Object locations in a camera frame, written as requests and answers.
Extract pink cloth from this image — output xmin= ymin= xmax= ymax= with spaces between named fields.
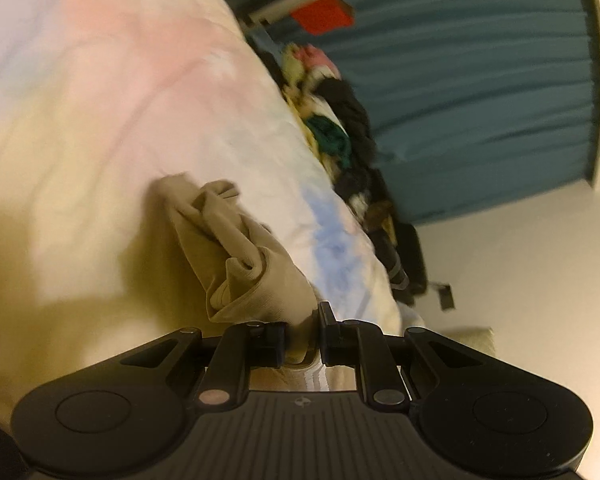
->
xmin=300 ymin=45 xmax=338 ymax=73

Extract black garment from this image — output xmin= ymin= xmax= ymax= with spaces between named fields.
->
xmin=320 ymin=77 xmax=381 ymax=171

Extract blue pleated curtain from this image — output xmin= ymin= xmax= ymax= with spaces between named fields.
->
xmin=200 ymin=0 xmax=600 ymax=226

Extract pastel blanket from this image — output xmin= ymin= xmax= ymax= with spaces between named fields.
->
xmin=0 ymin=0 xmax=426 ymax=426

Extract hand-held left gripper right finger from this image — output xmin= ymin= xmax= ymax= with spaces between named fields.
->
xmin=317 ymin=301 xmax=481 ymax=407

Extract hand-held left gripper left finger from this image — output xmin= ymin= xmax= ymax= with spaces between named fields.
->
xmin=122 ymin=321 xmax=289 ymax=407

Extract green garment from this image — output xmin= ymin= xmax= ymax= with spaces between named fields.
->
xmin=307 ymin=116 xmax=353 ymax=168

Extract yellow cloth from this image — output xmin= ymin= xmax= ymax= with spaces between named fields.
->
xmin=286 ymin=85 xmax=326 ymax=161

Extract beige pants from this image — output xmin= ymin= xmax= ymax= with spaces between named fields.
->
xmin=152 ymin=172 xmax=326 ymax=396

